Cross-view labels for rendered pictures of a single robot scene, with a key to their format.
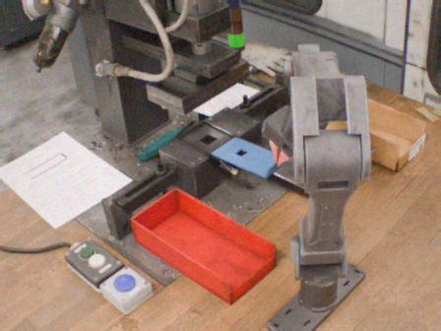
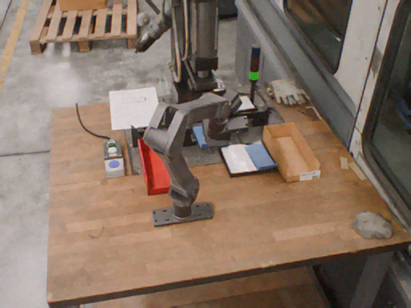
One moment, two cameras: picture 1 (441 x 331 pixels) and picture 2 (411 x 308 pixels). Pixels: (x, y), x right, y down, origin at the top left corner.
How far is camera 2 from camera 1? 85 cm
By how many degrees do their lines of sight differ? 27
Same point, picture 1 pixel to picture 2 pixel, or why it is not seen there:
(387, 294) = (213, 231)
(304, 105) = (157, 115)
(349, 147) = (164, 139)
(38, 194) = (119, 111)
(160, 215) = not seen: hidden behind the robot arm
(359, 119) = (172, 130)
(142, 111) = not seen: hidden behind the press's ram
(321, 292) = (176, 208)
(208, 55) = (202, 79)
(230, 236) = not seen: hidden behind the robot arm
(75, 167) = (144, 107)
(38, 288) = (84, 151)
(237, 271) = (164, 184)
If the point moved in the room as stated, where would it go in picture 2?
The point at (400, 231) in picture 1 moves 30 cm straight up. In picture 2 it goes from (253, 209) to (261, 138)
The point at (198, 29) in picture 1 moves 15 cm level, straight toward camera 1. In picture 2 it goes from (194, 63) to (171, 83)
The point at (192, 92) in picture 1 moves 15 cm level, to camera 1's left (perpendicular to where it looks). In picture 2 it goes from (185, 94) to (151, 83)
